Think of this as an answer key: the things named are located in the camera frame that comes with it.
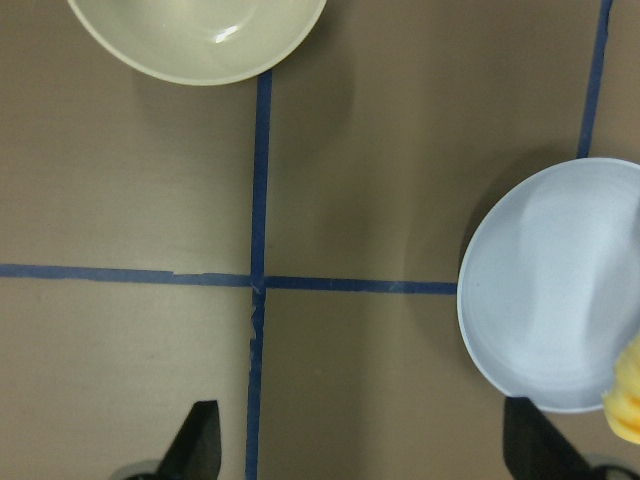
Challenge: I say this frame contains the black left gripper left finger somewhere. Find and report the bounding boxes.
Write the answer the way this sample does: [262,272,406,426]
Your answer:
[114,399,224,480]

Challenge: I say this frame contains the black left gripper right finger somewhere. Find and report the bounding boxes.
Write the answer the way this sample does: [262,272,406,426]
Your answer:
[502,397,639,480]

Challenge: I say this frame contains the striped bread loaf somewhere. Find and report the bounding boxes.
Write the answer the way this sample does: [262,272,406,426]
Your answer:
[603,336,639,445]

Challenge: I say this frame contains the blue plate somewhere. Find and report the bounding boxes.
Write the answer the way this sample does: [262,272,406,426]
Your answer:
[457,158,639,413]

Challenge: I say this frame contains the cream bowl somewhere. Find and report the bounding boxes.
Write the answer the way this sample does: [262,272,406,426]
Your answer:
[69,1,326,86]

